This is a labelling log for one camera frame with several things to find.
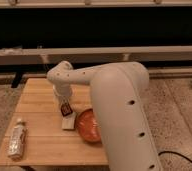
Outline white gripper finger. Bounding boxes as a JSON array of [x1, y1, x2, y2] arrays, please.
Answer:
[[58, 99, 64, 116], [68, 98, 74, 110]]

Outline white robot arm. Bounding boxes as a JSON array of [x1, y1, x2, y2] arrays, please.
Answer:
[[47, 61, 163, 171]]

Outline white sponge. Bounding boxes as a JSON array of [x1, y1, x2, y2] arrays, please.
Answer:
[[62, 112, 77, 130]]

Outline orange bowl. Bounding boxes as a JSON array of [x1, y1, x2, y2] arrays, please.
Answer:
[[76, 109, 101, 143]]

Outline wooden table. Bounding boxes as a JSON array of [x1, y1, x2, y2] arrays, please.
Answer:
[[0, 78, 107, 166]]

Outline plastic water bottle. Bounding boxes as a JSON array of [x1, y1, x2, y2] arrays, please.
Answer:
[[8, 118, 27, 160]]

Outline long metal rail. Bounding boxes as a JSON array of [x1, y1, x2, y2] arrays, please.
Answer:
[[0, 46, 192, 66]]

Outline black cable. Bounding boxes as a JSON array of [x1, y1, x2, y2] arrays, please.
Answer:
[[158, 150, 192, 171]]

